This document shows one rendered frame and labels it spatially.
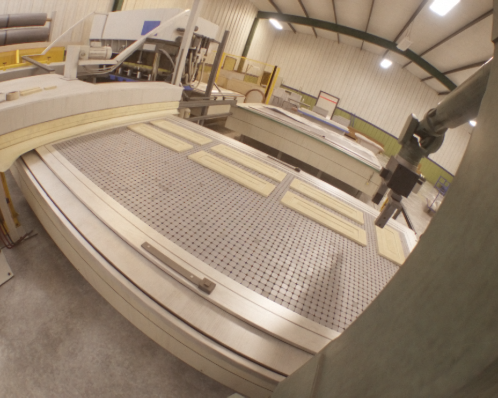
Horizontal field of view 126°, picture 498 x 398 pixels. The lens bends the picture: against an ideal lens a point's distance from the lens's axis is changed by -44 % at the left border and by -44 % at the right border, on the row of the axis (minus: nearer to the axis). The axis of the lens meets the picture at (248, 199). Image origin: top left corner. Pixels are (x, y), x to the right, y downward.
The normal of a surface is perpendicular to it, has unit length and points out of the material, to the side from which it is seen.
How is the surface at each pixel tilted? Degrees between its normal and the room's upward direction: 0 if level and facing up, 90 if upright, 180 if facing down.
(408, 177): 90
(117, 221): 0
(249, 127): 90
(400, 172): 90
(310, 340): 0
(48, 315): 0
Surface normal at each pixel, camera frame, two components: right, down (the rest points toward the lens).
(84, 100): 0.87, 0.45
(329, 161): -0.40, 0.38
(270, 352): 0.29, -0.81
